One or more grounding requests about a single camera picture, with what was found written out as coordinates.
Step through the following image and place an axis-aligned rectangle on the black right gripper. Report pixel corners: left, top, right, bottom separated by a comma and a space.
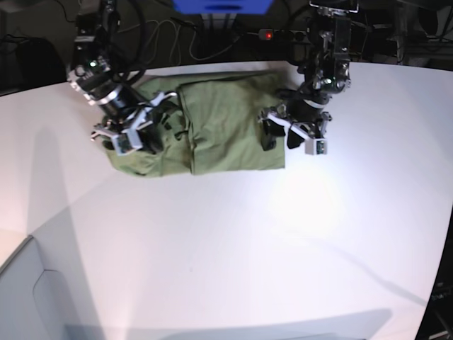
68, 58, 168, 153

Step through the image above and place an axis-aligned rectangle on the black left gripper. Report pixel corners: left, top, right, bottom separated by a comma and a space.
260, 90, 331, 152

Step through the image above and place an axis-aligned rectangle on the green T-shirt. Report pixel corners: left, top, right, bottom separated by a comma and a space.
103, 71, 285, 178

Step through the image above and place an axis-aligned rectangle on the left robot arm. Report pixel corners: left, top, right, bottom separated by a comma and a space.
258, 1, 359, 155

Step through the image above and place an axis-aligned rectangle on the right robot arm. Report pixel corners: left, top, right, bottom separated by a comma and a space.
67, 1, 176, 156

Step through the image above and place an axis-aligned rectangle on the black power strip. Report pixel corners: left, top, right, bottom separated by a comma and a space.
246, 28, 307, 43

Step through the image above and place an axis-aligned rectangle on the blue box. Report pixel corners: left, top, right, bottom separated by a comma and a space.
173, 0, 273, 15

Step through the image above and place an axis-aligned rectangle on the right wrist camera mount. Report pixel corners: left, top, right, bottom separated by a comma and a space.
91, 88, 177, 157

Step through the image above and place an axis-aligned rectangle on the grey looped cable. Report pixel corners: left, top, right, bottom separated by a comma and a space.
116, 16, 245, 64

